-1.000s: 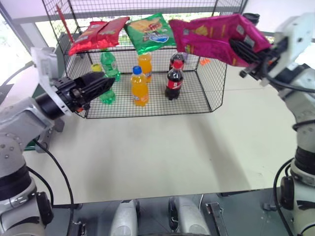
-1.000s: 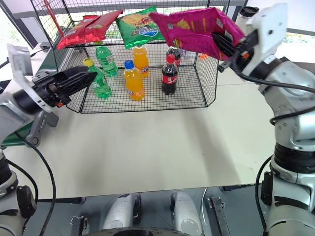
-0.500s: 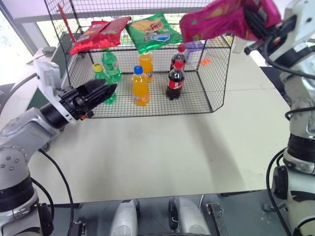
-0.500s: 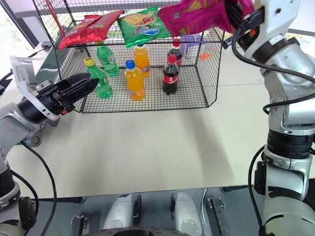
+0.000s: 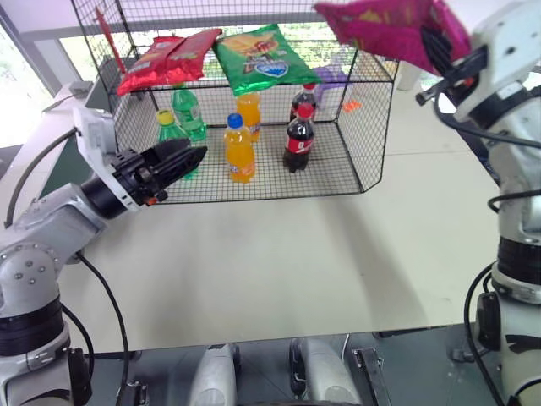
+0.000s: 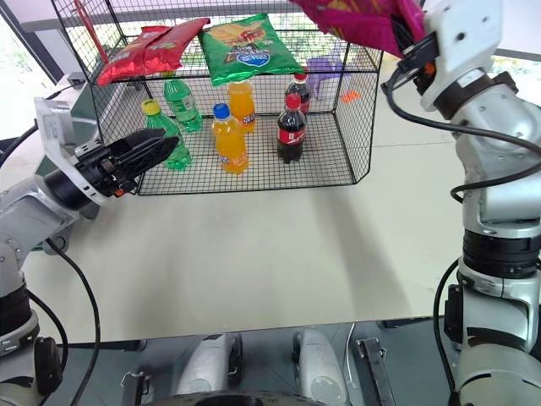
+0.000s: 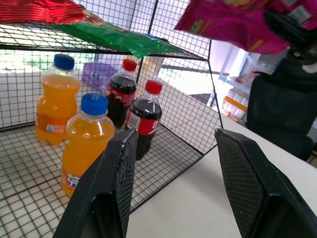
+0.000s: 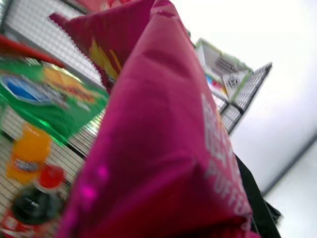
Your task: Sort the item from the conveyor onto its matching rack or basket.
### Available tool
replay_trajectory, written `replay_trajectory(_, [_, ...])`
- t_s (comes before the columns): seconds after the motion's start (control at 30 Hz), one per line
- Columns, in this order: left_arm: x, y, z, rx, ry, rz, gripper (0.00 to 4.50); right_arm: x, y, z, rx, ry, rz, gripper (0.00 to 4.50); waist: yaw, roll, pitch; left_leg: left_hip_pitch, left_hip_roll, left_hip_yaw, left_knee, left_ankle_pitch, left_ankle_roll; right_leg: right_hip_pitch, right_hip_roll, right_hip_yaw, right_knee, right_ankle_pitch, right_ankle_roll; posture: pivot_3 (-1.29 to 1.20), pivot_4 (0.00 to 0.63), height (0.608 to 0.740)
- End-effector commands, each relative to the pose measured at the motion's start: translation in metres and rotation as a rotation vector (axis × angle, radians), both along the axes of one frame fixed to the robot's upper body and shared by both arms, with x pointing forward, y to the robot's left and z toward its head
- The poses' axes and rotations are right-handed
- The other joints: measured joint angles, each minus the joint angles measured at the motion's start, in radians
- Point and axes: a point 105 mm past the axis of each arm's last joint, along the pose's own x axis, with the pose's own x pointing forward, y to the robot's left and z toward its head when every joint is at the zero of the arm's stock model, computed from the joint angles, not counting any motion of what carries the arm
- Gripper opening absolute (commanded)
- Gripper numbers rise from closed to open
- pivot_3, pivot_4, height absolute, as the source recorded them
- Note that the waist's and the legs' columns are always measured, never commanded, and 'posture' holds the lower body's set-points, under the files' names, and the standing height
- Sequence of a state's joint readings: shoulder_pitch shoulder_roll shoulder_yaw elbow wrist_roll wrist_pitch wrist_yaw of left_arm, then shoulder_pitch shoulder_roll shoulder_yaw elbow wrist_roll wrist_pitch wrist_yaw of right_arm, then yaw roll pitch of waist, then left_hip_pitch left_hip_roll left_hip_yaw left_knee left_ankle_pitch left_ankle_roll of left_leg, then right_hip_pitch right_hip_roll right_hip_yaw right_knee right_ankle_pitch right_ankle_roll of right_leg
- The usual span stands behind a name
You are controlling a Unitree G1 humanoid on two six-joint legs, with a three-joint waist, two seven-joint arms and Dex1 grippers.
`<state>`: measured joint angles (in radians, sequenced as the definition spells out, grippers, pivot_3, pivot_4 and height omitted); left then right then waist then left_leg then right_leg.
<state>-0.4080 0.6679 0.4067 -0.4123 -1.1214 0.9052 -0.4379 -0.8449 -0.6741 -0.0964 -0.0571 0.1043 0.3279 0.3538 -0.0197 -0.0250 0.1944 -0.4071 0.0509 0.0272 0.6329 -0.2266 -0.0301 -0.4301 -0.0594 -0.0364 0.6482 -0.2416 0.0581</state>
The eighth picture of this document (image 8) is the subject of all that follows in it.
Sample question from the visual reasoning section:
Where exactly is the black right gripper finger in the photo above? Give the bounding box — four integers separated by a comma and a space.
234, 151, 283, 238

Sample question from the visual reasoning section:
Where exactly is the black wire basket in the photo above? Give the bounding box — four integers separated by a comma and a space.
214, 61, 273, 136

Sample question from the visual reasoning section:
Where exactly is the cola bottle with red cap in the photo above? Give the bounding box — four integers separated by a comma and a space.
0, 165, 67, 238

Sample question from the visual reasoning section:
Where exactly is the green snack bag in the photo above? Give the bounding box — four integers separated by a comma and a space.
0, 57, 109, 147

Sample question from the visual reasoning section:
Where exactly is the white wire rack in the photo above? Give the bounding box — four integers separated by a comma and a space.
0, 0, 109, 238

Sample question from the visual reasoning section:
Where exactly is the white and green carton box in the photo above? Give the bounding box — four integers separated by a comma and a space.
194, 37, 254, 102

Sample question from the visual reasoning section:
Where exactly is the red snack bag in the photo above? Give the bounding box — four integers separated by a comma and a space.
0, 33, 65, 68

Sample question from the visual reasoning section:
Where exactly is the magenta puffed snack bag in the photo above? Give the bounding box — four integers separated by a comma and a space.
48, 0, 261, 238

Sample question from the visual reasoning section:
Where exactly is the orange juice bottle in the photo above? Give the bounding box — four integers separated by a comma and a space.
5, 122, 52, 184

